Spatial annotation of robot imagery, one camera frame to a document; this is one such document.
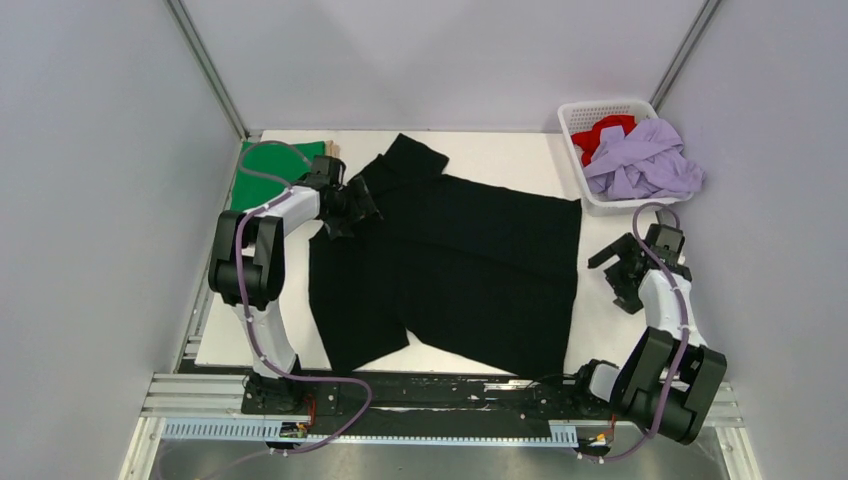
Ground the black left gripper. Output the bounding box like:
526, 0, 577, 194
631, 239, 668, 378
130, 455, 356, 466
320, 177, 380, 241

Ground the folded green t shirt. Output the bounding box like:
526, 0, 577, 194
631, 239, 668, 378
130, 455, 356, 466
227, 141, 327, 211

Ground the black t shirt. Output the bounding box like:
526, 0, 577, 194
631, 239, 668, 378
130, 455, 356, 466
308, 134, 582, 379

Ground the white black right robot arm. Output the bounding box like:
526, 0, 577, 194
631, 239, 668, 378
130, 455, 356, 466
570, 224, 727, 445

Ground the white slotted cable duct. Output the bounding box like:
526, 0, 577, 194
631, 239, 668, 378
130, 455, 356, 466
160, 418, 579, 448

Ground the white plastic laundry basket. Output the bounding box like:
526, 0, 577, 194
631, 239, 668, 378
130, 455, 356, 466
557, 100, 695, 216

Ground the lavender t shirt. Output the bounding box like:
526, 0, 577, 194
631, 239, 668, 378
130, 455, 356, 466
583, 118, 706, 201

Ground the red t shirt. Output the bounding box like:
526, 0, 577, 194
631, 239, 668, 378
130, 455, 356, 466
570, 115, 637, 167

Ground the folded beige t shirt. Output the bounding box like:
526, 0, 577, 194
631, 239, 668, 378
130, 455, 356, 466
325, 141, 341, 159

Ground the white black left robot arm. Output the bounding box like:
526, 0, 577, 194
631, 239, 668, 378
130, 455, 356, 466
208, 156, 379, 415

